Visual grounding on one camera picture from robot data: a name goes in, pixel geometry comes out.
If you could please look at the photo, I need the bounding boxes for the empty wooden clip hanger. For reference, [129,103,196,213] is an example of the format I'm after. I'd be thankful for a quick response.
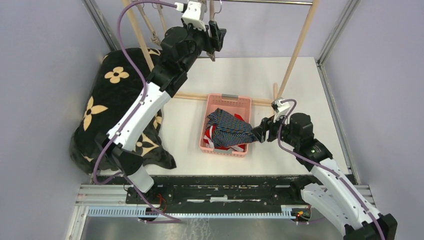
[136,3,161,46]

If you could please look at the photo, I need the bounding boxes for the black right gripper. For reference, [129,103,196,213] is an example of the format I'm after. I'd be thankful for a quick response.
[249,110,299,148]

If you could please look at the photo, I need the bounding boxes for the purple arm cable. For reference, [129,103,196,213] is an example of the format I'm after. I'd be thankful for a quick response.
[276,98,387,240]
[92,0,181,223]

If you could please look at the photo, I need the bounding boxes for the red printed underwear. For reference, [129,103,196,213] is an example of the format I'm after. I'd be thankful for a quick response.
[202,119,247,153]

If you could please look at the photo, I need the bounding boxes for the dark striped boxer shorts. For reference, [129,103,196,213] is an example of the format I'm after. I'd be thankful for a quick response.
[206,108,259,148]

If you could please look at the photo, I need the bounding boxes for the wooden clip hanger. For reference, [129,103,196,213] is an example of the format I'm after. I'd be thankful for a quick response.
[152,3,168,33]
[136,3,161,46]

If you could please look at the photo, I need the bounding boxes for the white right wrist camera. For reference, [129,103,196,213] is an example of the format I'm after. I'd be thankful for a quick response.
[271,97,290,123]

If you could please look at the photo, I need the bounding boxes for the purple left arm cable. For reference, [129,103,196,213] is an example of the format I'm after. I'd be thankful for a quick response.
[92,0,181,223]

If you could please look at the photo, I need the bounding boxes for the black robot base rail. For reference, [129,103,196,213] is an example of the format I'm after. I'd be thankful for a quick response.
[125,174,359,222]

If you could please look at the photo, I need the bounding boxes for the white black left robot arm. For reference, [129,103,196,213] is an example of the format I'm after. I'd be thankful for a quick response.
[95,21,227,204]

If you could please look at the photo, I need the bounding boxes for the wooden hanger holding striped boxers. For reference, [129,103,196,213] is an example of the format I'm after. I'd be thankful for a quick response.
[207,0,223,62]

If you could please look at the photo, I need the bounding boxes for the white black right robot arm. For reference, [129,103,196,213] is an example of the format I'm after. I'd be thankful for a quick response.
[252,113,398,240]

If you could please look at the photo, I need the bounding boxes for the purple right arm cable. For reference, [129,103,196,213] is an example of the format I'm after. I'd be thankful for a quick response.
[276,98,387,240]

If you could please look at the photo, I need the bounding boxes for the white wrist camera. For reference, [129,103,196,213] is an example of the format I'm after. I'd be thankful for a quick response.
[174,0,207,32]
[271,97,290,123]

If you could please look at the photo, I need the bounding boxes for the wooden clothes rack frame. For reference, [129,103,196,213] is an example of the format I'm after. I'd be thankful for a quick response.
[116,0,320,107]

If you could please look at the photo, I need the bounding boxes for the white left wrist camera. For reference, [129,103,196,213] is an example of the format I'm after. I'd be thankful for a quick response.
[174,0,207,32]

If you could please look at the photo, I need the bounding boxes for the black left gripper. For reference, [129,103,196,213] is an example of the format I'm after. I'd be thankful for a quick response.
[180,16,228,73]

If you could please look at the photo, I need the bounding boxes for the black beige flower blanket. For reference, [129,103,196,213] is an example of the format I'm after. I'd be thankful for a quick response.
[69,50,177,175]

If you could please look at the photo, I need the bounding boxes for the pink perforated plastic basket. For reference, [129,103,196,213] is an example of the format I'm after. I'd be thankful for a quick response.
[199,93,252,158]

